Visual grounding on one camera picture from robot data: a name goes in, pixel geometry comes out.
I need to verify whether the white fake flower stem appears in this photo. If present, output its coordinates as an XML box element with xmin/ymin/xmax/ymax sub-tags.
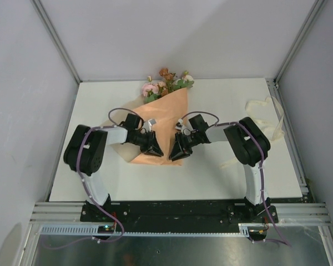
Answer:
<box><xmin>173</xmin><ymin>70</ymin><xmax>194</xmax><ymax>90</ymax></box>

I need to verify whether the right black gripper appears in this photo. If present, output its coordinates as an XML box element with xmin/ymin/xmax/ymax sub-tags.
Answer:
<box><xmin>170</xmin><ymin>131</ymin><xmax>200</xmax><ymax>162</ymax></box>

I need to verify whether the left aluminium corner post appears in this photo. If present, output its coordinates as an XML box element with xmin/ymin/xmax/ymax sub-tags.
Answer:
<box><xmin>30</xmin><ymin>0</ymin><xmax>82</xmax><ymax>85</ymax></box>

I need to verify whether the pink fake flower stem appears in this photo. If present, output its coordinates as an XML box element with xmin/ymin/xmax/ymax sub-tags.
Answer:
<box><xmin>142</xmin><ymin>76</ymin><xmax>165</xmax><ymax>104</ymax></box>

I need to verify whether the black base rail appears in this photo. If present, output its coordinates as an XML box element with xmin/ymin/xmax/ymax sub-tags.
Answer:
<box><xmin>80</xmin><ymin>199</ymin><xmax>279</xmax><ymax>234</ymax></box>

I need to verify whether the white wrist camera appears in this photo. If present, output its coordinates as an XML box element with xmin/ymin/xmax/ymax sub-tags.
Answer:
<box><xmin>143</xmin><ymin>119</ymin><xmax>157</xmax><ymax>132</ymax></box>
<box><xmin>175</xmin><ymin>119</ymin><xmax>187</xmax><ymax>133</ymax></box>

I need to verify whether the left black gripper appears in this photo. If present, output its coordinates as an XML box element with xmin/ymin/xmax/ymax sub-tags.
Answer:
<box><xmin>129</xmin><ymin>130</ymin><xmax>163</xmax><ymax>157</ymax></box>

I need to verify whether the aluminium frame profile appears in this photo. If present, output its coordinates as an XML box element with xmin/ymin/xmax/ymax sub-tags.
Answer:
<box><xmin>30</xmin><ymin>202</ymin><xmax>83</xmax><ymax>224</ymax></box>

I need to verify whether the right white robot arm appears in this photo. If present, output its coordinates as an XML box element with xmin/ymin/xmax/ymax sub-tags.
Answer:
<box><xmin>169</xmin><ymin>113</ymin><xmax>271</xmax><ymax>222</ymax></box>

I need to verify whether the grey cable duct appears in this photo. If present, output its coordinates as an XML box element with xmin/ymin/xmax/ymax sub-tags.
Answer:
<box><xmin>40</xmin><ymin>223</ymin><xmax>252</xmax><ymax>239</ymax></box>

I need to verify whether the aluminium corner post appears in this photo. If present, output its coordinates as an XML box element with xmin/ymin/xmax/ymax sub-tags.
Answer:
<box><xmin>30</xmin><ymin>0</ymin><xmax>82</xmax><ymax>85</ymax></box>
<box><xmin>273</xmin><ymin>0</ymin><xmax>327</xmax><ymax>84</ymax></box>

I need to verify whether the brown orange fake flower stem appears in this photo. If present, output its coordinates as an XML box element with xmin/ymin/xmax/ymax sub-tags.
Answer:
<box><xmin>158</xmin><ymin>68</ymin><xmax>176</xmax><ymax>93</ymax></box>

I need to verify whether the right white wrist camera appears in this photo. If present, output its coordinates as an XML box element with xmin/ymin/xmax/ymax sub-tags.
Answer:
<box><xmin>175</xmin><ymin>119</ymin><xmax>187</xmax><ymax>133</ymax></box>

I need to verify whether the right aluminium corner post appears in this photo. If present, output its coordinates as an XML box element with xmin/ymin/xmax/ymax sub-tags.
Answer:
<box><xmin>273</xmin><ymin>0</ymin><xmax>327</xmax><ymax>84</ymax></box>

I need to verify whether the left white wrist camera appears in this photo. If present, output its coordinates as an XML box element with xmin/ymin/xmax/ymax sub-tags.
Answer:
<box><xmin>143</xmin><ymin>119</ymin><xmax>157</xmax><ymax>132</ymax></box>

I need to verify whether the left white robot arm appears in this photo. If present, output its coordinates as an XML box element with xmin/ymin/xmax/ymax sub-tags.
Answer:
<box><xmin>63</xmin><ymin>114</ymin><xmax>164</xmax><ymax>222</ymax></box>

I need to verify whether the cream ribbon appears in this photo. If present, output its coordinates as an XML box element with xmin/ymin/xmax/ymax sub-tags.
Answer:
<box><xmin>218</xmin><ymin>95</ymin><xmax>286</xmax><ymax>170</ymax></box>

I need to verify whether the orange beige wrapping paper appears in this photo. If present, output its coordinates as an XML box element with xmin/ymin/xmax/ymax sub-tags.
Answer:
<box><xmin>111</xmin><ymin>88</ymin><xmax>188</xmax><ymax>166</ymax></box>

